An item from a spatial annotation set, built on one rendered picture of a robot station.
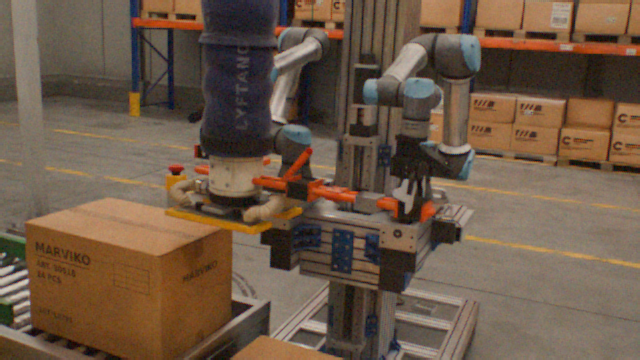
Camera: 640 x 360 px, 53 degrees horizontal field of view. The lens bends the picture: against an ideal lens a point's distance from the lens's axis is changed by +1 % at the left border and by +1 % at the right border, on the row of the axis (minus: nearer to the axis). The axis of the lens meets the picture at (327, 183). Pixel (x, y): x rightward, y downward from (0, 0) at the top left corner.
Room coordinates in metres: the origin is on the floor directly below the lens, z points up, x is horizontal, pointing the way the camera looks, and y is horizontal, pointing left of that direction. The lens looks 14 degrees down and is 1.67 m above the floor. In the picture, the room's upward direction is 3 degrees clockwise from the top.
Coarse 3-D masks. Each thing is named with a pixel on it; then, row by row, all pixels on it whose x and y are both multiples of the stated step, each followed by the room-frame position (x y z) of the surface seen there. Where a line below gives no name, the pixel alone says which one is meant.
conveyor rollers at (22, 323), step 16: (0, 256) 2.79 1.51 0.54; (0, 272) 2.59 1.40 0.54; (16, 272) 2.65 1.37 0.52; (0, 288) 2.48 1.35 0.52; (16, 288) 2.45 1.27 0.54; (16, 304) 2.34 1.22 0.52; (16, 320) 2.15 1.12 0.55; (48, 336) 2.06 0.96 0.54; (80, 352) 1.96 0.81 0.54; (96, 352) 2.01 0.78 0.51
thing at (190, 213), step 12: (192, 204) 1.97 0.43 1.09; (180, 216) 1.89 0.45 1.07; (192, 216) 1.87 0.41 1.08; (204, 216) 1.86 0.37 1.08; (216, 216) 1.86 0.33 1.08; (228, 216) 1.86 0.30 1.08; (240, 216) 1.85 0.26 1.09; (228, 228) 1.80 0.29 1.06; (240, 228) 1.79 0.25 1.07; (252, 228) 1.77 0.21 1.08; (264, 228) 1.81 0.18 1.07
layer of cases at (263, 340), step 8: (264, 336) 2.13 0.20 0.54; (248, 344) 2.07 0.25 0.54; (256, 344) 2.07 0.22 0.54; (264, 344) 2.07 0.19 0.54; (272, 344) 2.08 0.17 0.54; (280, 344) 2.08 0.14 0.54; (288, 344) 2.08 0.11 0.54; (240, 352) 2.01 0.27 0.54; (248, 352) 2.01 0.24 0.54; (256, 352) 2.01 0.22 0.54; (264, 352) 2.02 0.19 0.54; (272, 352) 2.02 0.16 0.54; (280, 352) 2.02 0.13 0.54; (288, 352) 2.03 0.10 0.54; (296, 352) 2.03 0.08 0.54; (304, 352) 2.03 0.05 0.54; (312, 352) 2.03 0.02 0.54; (320, 352) 2.04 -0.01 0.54
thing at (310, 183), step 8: (296, 176) 1.88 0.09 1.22; (304, 176) 1.91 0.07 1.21; (288, 184) 1.83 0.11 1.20; (296, 184) 1.81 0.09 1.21; (304, 184) 1.80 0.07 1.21; (312, 184) 1.81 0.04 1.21; (320, 184) 1.86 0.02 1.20; (288, 192) 1.83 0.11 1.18; (296, 192) 1.82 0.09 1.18; (304, 192) 1.81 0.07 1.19; (304, 200) 1.80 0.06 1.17; (312, 200) 1.82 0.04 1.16
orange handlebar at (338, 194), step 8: (264, 160) 2.18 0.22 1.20; (200, 168) 2.00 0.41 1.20; (208, 168) 2.03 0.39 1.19; (264, 176) 1.94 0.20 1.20; (256, 184) 1.90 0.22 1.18; (264, 184) 1.89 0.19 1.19; (272, 184) 1.87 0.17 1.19; (280, 184) 1.86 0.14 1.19; (312, 192) 1.81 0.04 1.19; (320, 192) 1.80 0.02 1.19; (328, 192) 1.79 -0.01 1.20; (336, 192) 1.78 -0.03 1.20; (344, 192) 1.81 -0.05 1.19; (352, 192) 1.80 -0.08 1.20; (328, 200) 1.79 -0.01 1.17; (336, 200) 1.78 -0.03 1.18; (344, 200) 1.77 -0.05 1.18; (352, 200) 1.75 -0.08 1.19; (384, 200) 1.74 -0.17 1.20; (392, 200) 1.74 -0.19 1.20; (392, 208) 1.70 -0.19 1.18; (432, 208) 1.68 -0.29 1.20
